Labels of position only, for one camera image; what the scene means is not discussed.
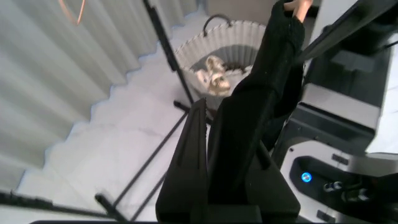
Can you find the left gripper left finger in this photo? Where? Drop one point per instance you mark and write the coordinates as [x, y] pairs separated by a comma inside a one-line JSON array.
[[186, 174]]

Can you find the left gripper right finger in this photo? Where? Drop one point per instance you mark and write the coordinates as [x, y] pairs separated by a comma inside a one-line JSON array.
[[273, 193]]

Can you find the black garment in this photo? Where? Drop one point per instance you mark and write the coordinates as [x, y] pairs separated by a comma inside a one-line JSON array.
[[248, 118]]

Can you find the pink clothes hanger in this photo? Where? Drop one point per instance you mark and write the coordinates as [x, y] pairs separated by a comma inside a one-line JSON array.
[[300, 9], [70, 14]]

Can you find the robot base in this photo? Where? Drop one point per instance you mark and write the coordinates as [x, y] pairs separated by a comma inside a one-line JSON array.
[[342, 109]]

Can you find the black clothes rack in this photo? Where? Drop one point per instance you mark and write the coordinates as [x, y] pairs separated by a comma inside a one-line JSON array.
[[164, 43]]

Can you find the white laundry basket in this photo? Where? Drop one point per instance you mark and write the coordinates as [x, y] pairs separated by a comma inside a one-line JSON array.
[[236, 37]]

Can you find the cream printed garment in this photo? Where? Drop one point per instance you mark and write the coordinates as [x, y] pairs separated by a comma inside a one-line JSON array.
[[214, 81]]

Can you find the white curtain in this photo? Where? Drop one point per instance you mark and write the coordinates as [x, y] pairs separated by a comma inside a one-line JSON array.
[[62, 77]]

